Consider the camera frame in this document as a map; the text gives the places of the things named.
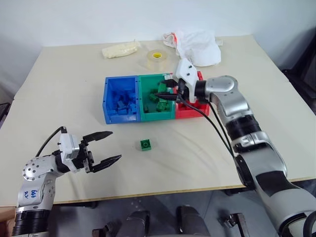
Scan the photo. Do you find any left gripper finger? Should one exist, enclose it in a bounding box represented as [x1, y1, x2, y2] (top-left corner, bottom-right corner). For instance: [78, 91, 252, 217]
[88, 154, 122, 174]
[82, 131, 114, 145]

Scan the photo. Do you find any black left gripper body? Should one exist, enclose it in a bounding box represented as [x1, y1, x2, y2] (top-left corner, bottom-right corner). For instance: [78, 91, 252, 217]
[70, 141, 96, 174]

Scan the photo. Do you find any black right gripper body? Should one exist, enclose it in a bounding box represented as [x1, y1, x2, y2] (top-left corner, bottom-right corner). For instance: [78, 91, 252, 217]
[172, 78, 189, 102]

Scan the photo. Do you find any green plastic bin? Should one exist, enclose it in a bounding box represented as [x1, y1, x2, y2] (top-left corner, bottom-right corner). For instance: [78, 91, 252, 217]
[136, 73, 177, 123]

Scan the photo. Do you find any red plastic bin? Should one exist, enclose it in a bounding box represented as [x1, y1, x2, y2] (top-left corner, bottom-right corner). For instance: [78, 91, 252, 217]
[173, 71, 211, 120]

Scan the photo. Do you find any clear tape roll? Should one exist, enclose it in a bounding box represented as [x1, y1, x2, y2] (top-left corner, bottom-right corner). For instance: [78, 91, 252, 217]
[145, 49, 169, 69]

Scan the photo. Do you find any blue plastic bin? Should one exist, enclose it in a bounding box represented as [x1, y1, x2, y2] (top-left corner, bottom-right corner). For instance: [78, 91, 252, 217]
[102, 75, 142, 125]

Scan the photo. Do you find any white plastic bag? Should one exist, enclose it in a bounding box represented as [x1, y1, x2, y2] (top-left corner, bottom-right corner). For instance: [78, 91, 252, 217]
[162, 29, 224, 68]

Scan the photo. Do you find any cream packet in clear bag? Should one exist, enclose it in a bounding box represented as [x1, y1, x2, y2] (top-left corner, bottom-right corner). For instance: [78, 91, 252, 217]
[101, 40, 142, 60]

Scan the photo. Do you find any dark rounded shape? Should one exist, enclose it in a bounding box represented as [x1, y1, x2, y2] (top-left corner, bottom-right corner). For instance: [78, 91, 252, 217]
[176, 205, 211, 237]
[125, 209, 152, 237]

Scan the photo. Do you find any dark object at table side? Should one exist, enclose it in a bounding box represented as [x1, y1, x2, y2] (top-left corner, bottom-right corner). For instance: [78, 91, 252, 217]
[0, 102, 11, 129]

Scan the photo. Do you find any black chair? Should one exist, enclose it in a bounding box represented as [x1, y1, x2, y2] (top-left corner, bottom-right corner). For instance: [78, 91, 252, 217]
[280, 24, 316, 119]

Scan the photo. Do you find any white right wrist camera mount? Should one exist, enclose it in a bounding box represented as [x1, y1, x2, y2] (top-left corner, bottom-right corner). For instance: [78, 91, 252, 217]
[173, 58, 201, 102]

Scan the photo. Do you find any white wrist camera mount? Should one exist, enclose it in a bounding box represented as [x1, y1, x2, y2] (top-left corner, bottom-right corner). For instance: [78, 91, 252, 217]
[58, 132, 81, 164]
[173, 58, 201, 102]

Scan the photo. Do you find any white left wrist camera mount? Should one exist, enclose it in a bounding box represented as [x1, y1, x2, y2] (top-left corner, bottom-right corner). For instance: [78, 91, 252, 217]
[58, 132, 81, 164]

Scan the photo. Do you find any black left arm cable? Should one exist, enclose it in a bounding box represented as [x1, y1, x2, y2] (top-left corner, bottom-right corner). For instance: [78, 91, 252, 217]
[35, 126, 68, 158]

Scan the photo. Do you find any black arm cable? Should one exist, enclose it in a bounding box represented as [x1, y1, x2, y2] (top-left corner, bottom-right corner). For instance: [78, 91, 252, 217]
[35, 126, 68, 158]
[176, 95, 236, 158]

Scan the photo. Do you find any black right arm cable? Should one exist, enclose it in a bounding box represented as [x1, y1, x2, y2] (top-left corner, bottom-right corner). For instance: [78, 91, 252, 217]
[176, 95, 236, 158]

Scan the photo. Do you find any dark metal bracket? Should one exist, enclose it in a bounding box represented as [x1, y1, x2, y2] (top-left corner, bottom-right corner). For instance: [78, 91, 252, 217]
[92, 220, 122, 237]
[216, 212, 248, 237]

